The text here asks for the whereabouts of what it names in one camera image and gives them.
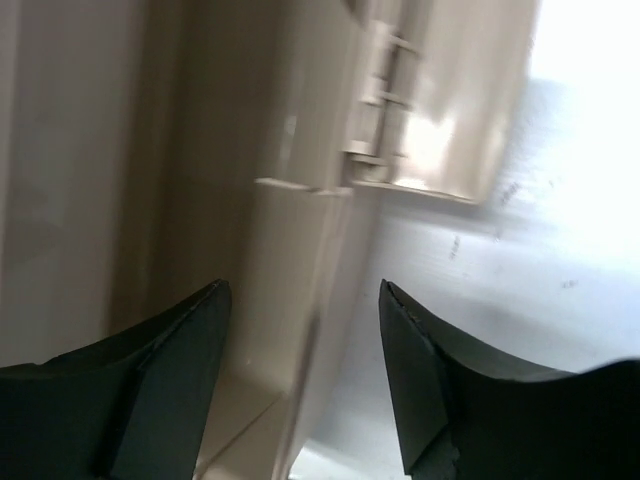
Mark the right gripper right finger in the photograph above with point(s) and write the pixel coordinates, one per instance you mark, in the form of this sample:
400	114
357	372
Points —
467	410

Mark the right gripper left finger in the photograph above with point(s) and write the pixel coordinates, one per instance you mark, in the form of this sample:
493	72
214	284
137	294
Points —
131	406

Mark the beige plastic toolbox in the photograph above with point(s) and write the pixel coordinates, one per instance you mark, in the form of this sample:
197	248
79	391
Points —
150	148

